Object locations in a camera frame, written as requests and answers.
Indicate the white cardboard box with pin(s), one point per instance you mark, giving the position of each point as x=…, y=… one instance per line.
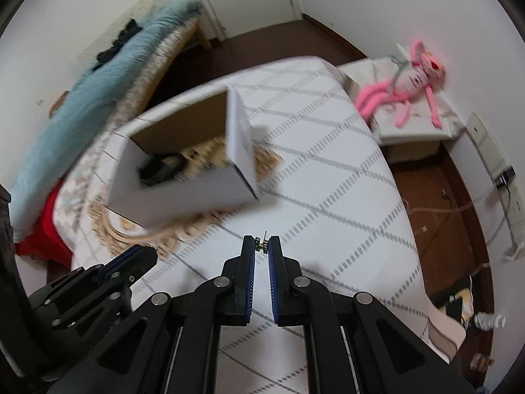
x=184, y=199

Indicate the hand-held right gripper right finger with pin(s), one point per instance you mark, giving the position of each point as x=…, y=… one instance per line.
x=274, y=285

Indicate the wooden bed frame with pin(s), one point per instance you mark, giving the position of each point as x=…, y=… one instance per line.
x=201, y=37

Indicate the checkered bed sheet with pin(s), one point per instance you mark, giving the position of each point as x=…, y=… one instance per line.
x=164, y=49

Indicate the pink plush toy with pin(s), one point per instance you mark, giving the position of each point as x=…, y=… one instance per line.
x=414, y=76

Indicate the red blanket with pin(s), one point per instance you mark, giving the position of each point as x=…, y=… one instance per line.
x=45, y=234

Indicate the white wall socket plate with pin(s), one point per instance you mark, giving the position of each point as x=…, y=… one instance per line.
x=478, y=125

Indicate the black clothing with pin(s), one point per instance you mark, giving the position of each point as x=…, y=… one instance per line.
x=117, y=43

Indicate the black charger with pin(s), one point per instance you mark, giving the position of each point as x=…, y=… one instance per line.
x=504, y=178

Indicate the clear plastic bottle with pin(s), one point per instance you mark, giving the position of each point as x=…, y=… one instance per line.
x=488, y=321

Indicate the white diamond patterned tablecloth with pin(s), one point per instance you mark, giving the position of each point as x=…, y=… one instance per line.
x=328, y=172

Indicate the black watch band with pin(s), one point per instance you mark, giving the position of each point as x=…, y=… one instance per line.
x=158, y=170

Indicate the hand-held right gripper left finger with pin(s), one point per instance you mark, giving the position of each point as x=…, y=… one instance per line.
x=249, y=283

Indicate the yellow black bag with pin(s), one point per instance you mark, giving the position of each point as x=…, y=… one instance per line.
x=457, y=297

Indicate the light blue quilt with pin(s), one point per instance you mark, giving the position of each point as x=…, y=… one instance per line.
x=102, y=98

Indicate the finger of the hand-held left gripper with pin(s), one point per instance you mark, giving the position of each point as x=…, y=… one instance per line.
x=131, y=259

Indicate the white wall outlet strip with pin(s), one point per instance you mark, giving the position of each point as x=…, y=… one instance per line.
x=512, y=209

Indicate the small silver earring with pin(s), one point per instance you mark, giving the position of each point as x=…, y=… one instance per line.
x=262, y=244

